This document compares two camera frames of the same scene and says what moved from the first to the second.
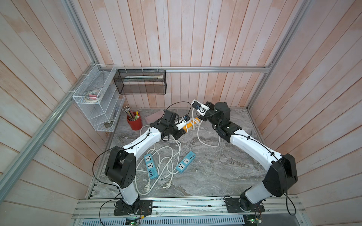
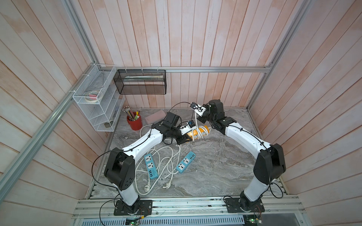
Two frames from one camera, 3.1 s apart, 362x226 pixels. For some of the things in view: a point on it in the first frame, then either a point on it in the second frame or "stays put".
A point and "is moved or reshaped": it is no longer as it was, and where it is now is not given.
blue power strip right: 182,166 stays put
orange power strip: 190,124 is moved or reshaped
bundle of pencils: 132,117 stays put
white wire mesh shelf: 101,97 stays put
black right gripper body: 209,117 stays put
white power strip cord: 197,132 is moved or reshaped
